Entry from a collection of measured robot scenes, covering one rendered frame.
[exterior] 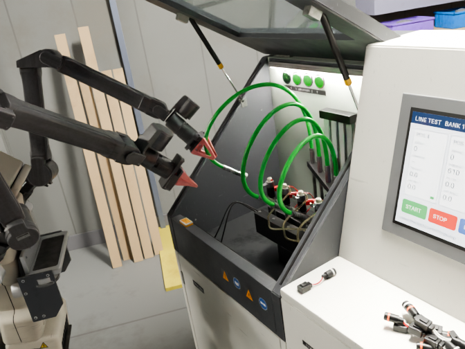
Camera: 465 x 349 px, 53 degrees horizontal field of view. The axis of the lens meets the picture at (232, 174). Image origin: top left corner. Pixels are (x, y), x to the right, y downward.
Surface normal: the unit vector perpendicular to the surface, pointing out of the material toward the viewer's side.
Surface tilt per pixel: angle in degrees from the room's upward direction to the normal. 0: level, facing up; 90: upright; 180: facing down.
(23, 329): 90
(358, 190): 76
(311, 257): 90
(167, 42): 90
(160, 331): 0
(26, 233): 114
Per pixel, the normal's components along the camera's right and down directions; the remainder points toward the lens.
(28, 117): 0.62, 0.58
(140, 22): 0.22, 0.35
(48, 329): 0.00, -0.93
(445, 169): -0.83, 0.10
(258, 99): 0.55, 0.25
